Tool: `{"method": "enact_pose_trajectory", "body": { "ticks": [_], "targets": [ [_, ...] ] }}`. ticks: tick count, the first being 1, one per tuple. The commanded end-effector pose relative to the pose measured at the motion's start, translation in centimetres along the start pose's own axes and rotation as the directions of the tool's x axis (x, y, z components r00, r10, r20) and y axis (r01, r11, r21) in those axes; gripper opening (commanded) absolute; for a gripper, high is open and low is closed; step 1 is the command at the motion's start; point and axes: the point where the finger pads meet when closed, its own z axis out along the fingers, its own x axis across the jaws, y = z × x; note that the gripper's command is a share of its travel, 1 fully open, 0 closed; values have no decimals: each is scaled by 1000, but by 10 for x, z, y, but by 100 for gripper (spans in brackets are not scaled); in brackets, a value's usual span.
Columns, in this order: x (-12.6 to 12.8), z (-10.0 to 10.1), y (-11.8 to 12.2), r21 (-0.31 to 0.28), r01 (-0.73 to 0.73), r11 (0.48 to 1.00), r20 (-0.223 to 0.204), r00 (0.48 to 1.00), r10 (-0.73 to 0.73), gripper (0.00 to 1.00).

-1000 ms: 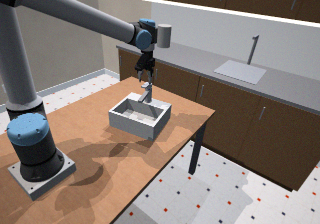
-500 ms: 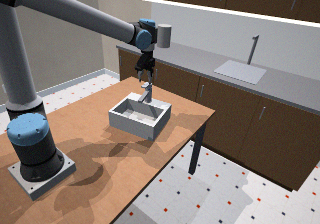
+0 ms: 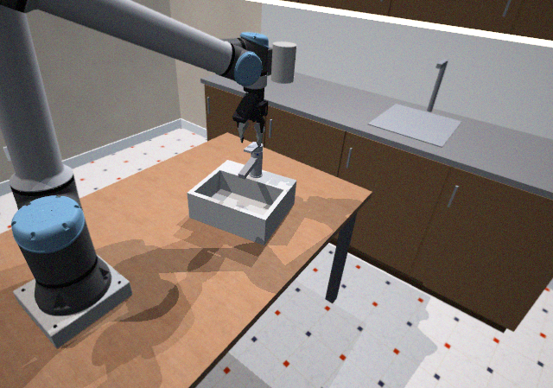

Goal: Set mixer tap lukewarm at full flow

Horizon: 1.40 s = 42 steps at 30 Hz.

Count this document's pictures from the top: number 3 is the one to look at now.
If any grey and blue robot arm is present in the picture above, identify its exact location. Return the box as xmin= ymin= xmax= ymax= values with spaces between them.
xmin=0 ymin=0 xmax=269 ymax=316

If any grey square sink basin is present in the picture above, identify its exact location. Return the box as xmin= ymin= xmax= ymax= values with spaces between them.
xmin=187 ymin=160 xmax=296 ymax=245

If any grey mixer tap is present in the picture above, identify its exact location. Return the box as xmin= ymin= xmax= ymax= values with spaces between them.
xmin=238 ymin=142 xmax=263 ymax=179

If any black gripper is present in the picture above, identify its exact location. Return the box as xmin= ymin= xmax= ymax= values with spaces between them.
xmin=237 ymin=87 xmax=268 ymax=148

